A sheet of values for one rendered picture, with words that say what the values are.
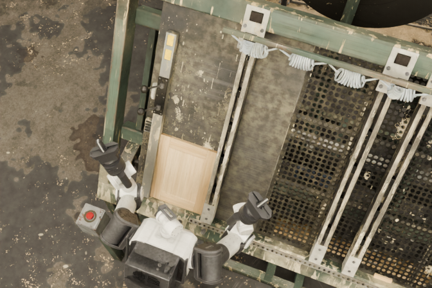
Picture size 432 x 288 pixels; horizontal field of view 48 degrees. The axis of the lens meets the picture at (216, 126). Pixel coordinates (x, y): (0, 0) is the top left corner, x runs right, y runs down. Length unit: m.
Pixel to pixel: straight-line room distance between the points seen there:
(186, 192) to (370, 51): 1.21
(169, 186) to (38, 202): 1.45
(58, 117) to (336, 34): 2.66
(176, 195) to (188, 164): 0.22
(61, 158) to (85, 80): 0.72
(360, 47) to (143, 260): 1.23
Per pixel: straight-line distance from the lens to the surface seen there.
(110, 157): 2.09
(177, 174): 2.57
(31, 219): 3.81
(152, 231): 2.18
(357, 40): 2.01
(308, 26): 2.01
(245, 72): 2.14
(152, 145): 2.51
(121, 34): 2.33
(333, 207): 2.39
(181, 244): 2.15
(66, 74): 4.31
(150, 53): 2.41
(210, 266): 2.13
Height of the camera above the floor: 3.43
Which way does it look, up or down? 62 degrees down
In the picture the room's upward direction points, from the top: 1 degrees clockwise
